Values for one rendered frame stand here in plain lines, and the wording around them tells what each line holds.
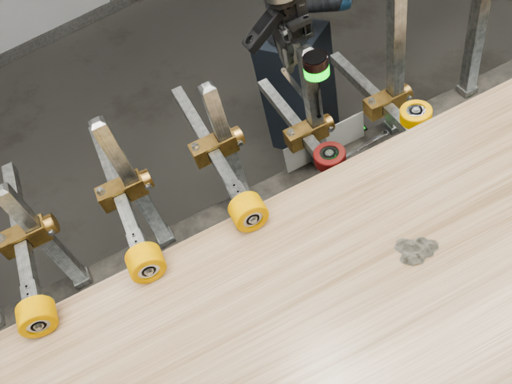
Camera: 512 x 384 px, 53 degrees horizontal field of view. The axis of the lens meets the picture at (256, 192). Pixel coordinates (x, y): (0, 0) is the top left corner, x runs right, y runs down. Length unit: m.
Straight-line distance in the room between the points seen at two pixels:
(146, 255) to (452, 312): 0.62
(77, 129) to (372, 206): 2.26
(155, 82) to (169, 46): 0.35
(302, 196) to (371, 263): 0.23
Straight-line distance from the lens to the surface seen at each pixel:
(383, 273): 1.08
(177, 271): 1.16
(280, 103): 1.49
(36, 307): 1.17
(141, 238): 1.16
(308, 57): 1.21
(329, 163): 1.25
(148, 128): 2.91
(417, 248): 1.09
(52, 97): 3.49
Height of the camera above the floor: 1.84
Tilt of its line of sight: 50 degrees down
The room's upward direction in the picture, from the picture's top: 17 degrees counter-clockwise
